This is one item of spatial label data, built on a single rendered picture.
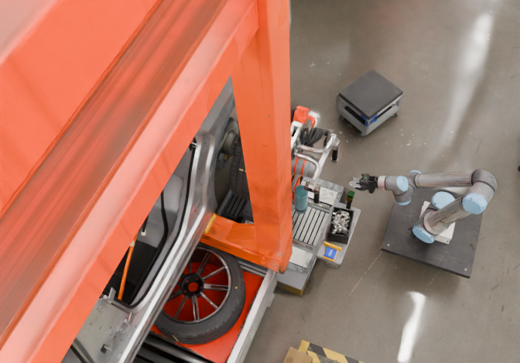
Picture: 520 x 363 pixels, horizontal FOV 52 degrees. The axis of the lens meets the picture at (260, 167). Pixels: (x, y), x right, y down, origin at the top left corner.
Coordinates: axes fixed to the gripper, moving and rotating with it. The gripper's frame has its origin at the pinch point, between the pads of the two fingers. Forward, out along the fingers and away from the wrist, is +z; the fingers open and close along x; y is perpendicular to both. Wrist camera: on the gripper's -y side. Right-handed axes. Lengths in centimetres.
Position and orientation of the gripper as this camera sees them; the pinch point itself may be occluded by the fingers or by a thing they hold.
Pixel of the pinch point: (351, 184)
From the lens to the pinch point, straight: 354.6
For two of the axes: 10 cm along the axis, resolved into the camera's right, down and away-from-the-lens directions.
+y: -4.6, -5.7, -6.8
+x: -3.2, 8.2, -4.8
